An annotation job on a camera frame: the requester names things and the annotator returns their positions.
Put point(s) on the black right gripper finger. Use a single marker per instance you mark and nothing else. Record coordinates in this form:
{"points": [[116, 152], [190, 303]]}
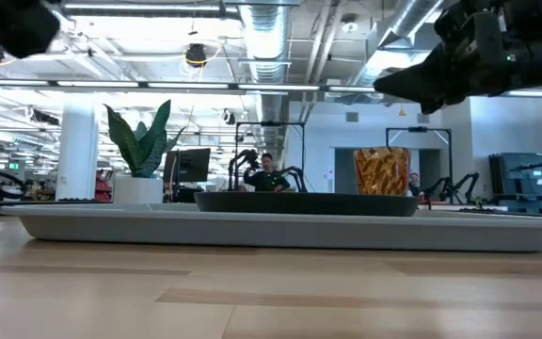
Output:
{"points": [[417, 77], [435, 101]]}

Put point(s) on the amber patterned glass cup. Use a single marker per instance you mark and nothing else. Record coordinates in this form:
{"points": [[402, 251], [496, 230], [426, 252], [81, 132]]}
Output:
{"points": [[382, 172]]}

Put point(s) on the black round plate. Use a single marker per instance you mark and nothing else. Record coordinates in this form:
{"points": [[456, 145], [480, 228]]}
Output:
{"points": [[306, 205]]}

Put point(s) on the grey rectangular tray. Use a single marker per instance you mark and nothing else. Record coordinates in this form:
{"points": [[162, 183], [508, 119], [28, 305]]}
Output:
{"points": [[271, 233]]}

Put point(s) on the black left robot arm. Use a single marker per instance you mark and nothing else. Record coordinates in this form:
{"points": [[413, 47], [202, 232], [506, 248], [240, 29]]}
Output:
{"points": [[12, 23]]}

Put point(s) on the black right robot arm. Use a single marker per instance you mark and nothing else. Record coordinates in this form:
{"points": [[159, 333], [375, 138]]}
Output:
{"points": [[539, 52]]}

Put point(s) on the person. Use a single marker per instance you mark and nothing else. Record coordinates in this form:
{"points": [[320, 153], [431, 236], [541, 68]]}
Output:
{"points": [[414, 183], [266, 179]]}

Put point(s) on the round ceiling detector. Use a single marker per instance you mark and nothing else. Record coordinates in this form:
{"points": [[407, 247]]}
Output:
{"points": [[349, 24]]}

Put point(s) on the grey equipment cabinet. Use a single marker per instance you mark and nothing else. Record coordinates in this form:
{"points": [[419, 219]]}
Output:
{"points": [[518, 181]]}

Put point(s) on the grey door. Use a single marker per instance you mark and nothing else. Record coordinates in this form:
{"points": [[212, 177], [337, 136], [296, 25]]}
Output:
{"points": [[345, 172]]}

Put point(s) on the black computer monitor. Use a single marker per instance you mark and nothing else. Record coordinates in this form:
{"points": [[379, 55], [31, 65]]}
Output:
{"points": [[190, 166]]}

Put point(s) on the green snake plant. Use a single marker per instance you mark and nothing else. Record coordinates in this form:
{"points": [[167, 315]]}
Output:
{"points": [[146, 146]]}

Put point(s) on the white planter box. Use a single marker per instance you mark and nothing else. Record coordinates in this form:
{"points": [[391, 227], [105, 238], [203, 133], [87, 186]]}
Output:
{"points": [[138, 189]]}

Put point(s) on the long ceiling light strip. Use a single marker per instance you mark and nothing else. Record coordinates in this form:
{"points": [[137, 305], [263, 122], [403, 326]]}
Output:
{"points": [[97, 84]]}

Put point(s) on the white round column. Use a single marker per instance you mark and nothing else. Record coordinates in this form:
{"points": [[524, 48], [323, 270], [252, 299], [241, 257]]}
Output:
{"points": [[78, 146]]}

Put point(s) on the black station frame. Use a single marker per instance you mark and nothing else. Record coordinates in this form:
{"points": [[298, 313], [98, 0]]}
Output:
{"points": [[418, 129], [271, 123]]}

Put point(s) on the silver spiral air duct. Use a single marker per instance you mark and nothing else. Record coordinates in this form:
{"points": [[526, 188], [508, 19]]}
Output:
{"points": [[407, 19]]}

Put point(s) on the silver ribbed ceiling duct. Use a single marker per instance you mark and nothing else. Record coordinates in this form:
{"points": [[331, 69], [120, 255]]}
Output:
{"points": [[266, 42]]}

